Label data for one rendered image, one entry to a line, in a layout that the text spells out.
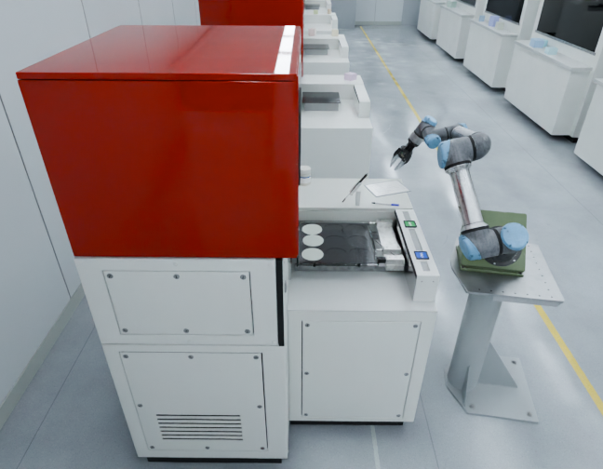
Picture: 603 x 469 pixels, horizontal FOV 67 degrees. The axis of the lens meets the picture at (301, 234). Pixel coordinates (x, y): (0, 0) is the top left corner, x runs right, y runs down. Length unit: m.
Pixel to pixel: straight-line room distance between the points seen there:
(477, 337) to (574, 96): 4.48
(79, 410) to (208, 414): 0.94
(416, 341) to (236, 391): 0.79
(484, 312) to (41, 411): 2.35
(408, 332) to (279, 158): 1.04
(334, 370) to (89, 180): 1.33
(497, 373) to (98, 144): 2.30
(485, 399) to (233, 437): 1.38
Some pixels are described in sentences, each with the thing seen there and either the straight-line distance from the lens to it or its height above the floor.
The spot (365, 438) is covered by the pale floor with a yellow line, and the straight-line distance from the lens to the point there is 2.55.
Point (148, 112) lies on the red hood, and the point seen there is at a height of 1.71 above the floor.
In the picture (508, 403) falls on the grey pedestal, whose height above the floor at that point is 0.01.
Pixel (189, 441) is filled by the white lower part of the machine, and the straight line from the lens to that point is 2.32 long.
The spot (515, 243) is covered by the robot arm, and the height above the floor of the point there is 1.07.
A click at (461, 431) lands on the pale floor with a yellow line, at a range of 2.68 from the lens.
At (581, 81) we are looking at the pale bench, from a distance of 6.53.
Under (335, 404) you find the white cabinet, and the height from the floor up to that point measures 0.22.
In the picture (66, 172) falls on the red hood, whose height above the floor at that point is 1.53.
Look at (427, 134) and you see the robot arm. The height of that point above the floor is 1.27.
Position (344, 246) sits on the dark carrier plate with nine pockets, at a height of 0.90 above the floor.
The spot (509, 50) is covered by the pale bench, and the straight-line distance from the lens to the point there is 8.49.
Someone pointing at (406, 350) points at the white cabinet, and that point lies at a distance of 2.13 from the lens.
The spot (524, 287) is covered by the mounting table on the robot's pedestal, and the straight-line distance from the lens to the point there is 2.27.
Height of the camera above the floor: 2.11
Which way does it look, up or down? 33 degrees down
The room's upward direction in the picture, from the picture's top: straight up
